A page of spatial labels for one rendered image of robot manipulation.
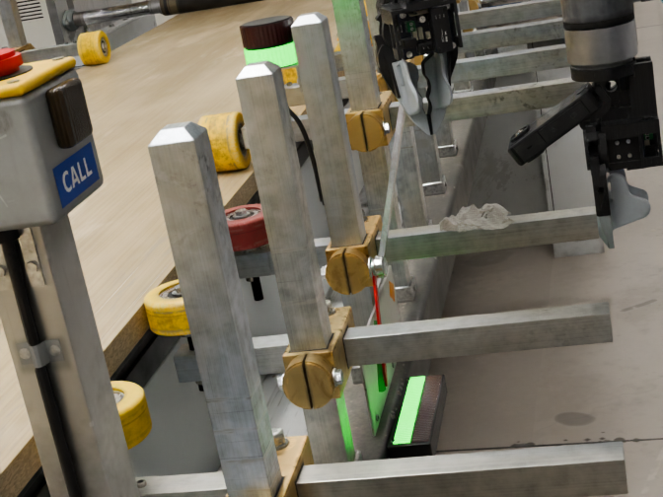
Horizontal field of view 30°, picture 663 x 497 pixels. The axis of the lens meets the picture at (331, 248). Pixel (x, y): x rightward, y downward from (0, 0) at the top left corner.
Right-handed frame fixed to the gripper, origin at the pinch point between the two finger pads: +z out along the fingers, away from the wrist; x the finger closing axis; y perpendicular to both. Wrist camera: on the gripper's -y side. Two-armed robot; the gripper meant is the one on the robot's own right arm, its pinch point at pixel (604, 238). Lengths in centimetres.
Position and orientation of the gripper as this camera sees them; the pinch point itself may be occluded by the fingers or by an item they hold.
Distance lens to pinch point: 144.3
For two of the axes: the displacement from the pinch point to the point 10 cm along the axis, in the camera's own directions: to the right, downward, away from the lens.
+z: 1.8, 9.4, 3.0
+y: 9.7, -1.1, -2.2
